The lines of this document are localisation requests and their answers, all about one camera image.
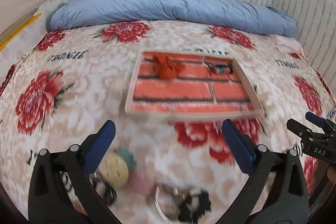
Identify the red floral blanket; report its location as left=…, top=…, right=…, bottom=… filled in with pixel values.
left=0, top=0, right=336, bottom=224

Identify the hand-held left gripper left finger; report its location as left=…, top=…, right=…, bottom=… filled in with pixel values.
left=28, top=120, right=122, bottom=224

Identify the cream pineapple plush clip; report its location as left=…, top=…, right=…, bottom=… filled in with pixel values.
left=98, top=148, right=137, bottom=189

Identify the pink hair accessory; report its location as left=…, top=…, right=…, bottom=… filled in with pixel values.
left=126, top=169, right=158, bottom=195

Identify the person's right hand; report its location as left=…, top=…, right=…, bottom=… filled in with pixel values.
left=325, top=163, right=336, bottom=189

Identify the blue quilt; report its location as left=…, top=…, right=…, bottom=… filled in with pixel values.
left=46, top=0, right=298, bottom=38

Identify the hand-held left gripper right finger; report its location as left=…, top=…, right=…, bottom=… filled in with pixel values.
left=222, top=119, right=310, bottom=224

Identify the brick pattern tray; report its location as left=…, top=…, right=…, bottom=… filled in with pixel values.
left=125, top=49, right=265, bottom=122

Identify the red scrunchie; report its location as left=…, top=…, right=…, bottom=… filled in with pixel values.
left=152, top=53, right=187, bottom=80

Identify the yellow strip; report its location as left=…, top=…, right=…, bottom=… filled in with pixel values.
left=0, top=13, right=42, bottom=52

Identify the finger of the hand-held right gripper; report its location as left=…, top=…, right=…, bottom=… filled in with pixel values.
left=305, top=112, right=336, bottom=133
left=286, top=119, right=316, bottom=145

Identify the pink pillow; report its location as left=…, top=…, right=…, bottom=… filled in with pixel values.
left=268, top=34, right=302, bottom=54

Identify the light bead bracelet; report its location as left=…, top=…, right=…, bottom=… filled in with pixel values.
left=154, top=184, right=184, bottom=222

